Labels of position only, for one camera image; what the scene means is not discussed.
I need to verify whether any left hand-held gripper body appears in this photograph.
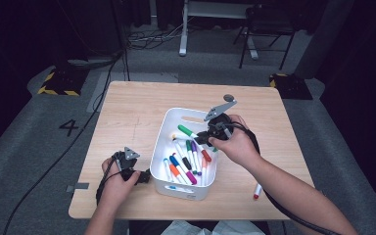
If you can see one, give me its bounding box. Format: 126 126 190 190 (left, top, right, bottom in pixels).
112 146 141 181

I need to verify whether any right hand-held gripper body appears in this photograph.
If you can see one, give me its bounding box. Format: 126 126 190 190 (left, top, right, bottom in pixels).
204 99 239 141

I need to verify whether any purple marker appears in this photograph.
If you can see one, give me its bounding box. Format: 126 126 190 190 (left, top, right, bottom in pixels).
191 140 203 176

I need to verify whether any white marker red cap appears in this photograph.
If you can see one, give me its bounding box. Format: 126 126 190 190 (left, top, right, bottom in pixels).
196 143 212 164

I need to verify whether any dark green marker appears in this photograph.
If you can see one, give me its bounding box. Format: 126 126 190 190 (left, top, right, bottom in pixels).
185 139 198 174

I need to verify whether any light green marker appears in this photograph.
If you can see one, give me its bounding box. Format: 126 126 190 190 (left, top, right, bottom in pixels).
177 123 218 153

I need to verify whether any light blue marker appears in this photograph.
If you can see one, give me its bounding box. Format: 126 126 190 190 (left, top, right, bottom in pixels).
163 158 178 191

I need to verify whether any yellow marker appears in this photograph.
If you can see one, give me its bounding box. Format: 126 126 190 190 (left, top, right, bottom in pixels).
171 132 194 142

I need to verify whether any pink marker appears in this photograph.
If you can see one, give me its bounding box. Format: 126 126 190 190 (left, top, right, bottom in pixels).
201 157 209 185

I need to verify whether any black marker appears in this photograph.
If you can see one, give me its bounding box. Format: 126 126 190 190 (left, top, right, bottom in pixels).
173 139 193 171

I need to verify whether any orange marker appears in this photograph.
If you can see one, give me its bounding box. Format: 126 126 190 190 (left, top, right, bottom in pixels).
169 164 185 184

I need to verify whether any dark blue marker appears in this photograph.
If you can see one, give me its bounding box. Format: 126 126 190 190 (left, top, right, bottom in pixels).
169 155 185 170

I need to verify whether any white plastic storage bin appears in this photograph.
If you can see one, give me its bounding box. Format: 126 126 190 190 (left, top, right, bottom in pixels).
150 107 221 201

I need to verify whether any magenta marker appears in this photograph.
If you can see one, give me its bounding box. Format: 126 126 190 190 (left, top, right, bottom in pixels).
179 164 198 186

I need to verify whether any person's right hand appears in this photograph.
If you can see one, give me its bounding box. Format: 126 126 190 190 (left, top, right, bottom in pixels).
209 114 262 169

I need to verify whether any person's left hand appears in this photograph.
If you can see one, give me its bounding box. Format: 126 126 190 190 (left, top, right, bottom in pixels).
96 157 142 214

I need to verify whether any person's light grey clothing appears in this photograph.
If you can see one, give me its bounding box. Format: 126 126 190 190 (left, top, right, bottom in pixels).
161 219 267 235

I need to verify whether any black yellow striped base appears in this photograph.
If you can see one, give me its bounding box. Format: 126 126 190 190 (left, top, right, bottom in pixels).
37 67 89 97
268 72 313 101

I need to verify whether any grey round stand base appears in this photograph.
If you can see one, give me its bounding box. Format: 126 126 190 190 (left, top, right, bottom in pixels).
67 57 116 68

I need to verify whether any black chair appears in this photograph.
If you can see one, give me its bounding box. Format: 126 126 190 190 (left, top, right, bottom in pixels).
233 4 298 71

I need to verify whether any black stand pole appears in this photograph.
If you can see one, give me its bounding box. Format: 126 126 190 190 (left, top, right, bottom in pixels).
110 0 131 82

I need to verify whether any grey curtain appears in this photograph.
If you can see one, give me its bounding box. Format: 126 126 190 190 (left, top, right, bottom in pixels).
293 0 355 79

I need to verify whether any right hand-held gripper cable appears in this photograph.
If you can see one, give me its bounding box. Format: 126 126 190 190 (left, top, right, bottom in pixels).
228 121 341 235

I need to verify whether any hand-held gripper cable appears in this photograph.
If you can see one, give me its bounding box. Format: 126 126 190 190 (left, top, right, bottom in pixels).
228 121 341 235
95 156 121 207

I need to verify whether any left hand-held gripper cable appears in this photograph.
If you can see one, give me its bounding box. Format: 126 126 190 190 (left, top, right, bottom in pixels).
95 156 121 207

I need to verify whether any long black floor cable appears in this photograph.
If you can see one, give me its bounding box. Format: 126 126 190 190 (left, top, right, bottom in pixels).
2 48 125 235

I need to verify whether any white desk frame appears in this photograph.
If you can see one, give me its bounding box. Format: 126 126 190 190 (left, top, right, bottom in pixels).
178 0 259 61

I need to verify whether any bundle of floor cables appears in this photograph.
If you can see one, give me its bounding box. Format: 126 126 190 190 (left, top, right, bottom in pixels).
126 19 185 50

